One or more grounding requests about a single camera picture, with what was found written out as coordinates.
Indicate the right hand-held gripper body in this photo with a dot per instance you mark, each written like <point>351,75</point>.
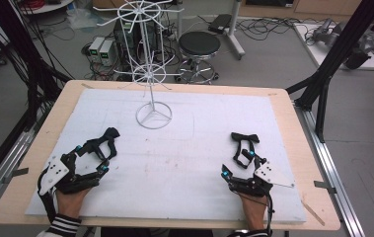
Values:
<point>261,179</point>

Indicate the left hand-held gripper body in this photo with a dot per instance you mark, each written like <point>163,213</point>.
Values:
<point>56,173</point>

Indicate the person's right hand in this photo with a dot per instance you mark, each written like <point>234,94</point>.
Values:
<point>254,210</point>

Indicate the person's left hand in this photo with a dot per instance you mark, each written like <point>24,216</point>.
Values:
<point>71,201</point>

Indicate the metal table clamp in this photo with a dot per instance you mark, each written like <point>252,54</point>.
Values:
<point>325,186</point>
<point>16,173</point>

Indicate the white foam mat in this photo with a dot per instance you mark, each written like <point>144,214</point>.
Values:
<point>174,148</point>

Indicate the thin wooden stick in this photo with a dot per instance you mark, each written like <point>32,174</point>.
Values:
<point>313,212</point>

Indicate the grey power supply unit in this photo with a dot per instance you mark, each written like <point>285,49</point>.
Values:
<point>95,48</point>
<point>107,53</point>

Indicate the black computer tower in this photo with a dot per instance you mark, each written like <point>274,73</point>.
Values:
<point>122,39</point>

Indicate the white platform board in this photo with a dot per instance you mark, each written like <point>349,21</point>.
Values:
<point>322,56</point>

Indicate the black round stool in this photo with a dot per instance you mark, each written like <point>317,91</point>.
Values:
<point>199,42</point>

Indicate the clear plastic bag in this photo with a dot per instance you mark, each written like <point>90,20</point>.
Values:
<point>79,18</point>

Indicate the white metal stand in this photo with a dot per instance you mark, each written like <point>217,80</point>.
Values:
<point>234,31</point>

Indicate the black power adapter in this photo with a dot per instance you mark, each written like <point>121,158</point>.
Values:
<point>219,23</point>

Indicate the round white table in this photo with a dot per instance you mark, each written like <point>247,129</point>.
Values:
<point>49,7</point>

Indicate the wooden cabinet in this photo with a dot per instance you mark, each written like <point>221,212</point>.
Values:
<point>326,6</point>

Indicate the aluminium rail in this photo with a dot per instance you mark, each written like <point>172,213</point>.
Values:
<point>7,164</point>
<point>346,214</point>

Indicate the black frame post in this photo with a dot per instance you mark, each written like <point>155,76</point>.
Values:
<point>7,26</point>
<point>349,42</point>

